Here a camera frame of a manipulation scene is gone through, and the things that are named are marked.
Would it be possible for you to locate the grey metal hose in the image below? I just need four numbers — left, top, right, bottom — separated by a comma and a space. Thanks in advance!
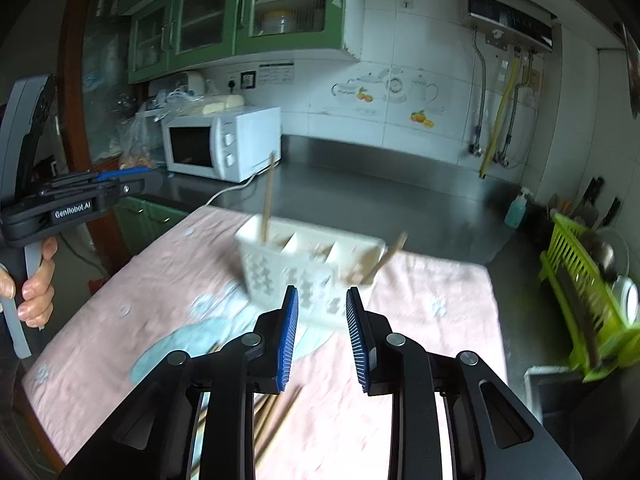
470, 30, 488, 156

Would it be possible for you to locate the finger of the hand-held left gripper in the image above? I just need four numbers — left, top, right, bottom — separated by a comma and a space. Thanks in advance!
37, 174, 165, 208
50, 169, 157, 185

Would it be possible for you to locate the blue soap bottle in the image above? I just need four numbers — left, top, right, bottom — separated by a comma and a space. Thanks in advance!
504, 187, 531, 231

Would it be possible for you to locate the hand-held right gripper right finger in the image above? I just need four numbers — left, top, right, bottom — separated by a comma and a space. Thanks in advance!
346, 286, 583, 480

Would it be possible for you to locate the white utensil holder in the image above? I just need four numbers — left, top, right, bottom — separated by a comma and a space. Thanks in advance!
234, 214, 388, 333

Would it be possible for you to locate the person's left hand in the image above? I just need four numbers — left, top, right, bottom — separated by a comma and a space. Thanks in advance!
0, 239, 57, 331

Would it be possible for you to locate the white plate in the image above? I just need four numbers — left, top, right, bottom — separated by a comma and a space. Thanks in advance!
612, 275, 640, 326

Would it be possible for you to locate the pink and teal towel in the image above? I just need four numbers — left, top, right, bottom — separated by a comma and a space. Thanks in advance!
22, 205, 508, 480

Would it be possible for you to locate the metal bowl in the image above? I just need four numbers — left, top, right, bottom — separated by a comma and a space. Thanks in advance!
585, 240, 616, 281

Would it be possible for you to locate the yellow gas hose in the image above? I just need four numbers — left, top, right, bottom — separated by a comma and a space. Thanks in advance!
480, 52, 523, 178

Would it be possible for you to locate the green dish rack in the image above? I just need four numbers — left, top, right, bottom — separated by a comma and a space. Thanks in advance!
539, 212, 640, 383

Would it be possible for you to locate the black handled knife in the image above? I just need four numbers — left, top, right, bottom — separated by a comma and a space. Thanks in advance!
602, 197, 622, 228
582, 177, 603, 228

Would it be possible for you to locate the white power cable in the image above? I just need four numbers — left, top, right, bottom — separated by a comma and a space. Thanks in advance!
205, 170, 266, 207

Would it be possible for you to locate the clear plastic bag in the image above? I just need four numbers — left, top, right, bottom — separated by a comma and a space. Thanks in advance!
150, 87, 201, 121

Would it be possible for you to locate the small white appliance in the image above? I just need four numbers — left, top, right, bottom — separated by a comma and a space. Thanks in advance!
177, 71, 206, 96

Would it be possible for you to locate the green base cabinet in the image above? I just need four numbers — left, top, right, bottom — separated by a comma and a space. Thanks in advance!
112, 195, 188, 256

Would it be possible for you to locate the wooden chopstick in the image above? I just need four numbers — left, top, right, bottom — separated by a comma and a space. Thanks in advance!
255, 385, 304, 456
194, 392, 209, 443
360, 232, 408, 286
261, 151, 276, 243
253, 395, 277, 433

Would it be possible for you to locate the braided metal hose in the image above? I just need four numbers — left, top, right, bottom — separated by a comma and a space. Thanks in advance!
495, 52, 533, 166

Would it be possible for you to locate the kitchen sink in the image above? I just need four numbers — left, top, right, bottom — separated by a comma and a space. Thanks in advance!
525, 365, 640, 480

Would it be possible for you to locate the white label sticker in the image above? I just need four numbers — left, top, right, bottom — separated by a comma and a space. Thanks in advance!
257, 61, 295, 86

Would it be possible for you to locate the metal water heater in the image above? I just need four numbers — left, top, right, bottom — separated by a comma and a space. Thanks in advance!
452, 0, 558, 53

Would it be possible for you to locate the white microwave oven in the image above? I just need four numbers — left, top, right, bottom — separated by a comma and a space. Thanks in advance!
160, 106, 283, 184

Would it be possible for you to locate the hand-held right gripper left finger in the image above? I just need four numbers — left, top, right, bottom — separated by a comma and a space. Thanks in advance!
60, 285, 301, 480

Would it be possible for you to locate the green wall cabinet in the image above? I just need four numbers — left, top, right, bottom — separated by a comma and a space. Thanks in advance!
117, 0, 363, 86

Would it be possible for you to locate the plastic bag with food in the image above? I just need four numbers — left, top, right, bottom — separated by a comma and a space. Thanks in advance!
117, 112, 156, 171

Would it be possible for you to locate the pale yellow cloth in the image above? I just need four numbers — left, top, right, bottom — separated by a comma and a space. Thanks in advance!
197, 95, 246, 116

